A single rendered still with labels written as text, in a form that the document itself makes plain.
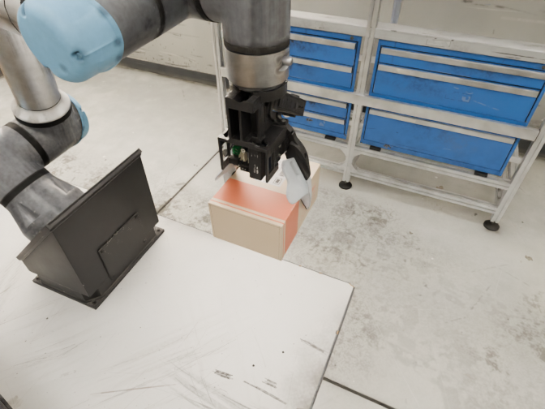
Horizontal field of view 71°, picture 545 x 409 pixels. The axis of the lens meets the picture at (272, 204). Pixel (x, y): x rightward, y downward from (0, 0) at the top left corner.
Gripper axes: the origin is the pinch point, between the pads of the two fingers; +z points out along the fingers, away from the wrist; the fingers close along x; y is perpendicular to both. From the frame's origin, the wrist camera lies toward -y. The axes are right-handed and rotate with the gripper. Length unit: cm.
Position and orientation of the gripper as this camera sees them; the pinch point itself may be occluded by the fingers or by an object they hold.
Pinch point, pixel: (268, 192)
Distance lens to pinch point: 61.1
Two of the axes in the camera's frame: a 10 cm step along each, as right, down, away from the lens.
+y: -4.2, 6.2, -6.6
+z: 0.0, 7.3, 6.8
